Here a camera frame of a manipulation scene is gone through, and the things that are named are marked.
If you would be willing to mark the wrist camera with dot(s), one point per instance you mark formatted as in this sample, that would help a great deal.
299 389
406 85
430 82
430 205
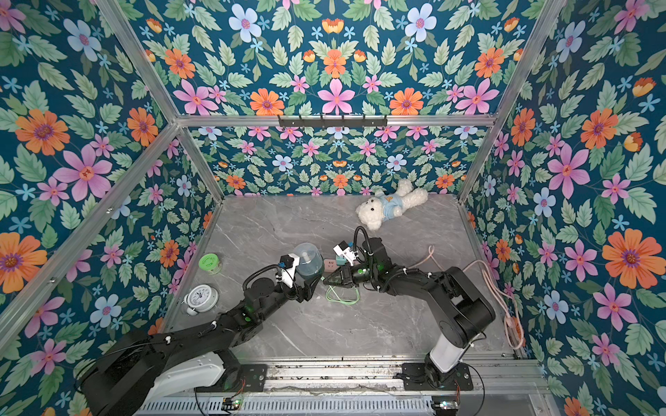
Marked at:
287 269
345 254

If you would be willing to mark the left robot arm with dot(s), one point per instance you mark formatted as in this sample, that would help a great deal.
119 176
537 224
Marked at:
119 381

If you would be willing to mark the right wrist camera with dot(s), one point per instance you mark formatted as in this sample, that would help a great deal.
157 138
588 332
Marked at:
345 254

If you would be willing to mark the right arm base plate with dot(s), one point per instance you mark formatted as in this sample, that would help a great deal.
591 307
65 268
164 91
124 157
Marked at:
426 377

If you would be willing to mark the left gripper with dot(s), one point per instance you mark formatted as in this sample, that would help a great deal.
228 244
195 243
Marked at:
306 294

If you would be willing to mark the white alarm clock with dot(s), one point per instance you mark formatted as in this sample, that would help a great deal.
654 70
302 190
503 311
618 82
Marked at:
201 299

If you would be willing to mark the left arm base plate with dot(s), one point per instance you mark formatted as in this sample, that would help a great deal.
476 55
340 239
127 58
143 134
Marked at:
246 377

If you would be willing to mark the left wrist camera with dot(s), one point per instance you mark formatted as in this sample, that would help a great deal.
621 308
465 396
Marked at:
287 269

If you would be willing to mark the green tape roll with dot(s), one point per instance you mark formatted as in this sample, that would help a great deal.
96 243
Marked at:
210 263

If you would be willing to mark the pink power strip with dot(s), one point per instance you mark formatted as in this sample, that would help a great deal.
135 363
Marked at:
330 265

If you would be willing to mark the white teddy bear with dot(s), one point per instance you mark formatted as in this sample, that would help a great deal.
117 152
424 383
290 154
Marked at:
381 208

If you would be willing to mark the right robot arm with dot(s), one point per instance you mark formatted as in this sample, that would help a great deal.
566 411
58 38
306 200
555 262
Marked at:
461 312

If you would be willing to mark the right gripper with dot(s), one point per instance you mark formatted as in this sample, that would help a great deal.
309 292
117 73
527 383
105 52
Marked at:
342 276

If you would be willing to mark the black hook rail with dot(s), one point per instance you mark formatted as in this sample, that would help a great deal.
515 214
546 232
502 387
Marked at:
351 121

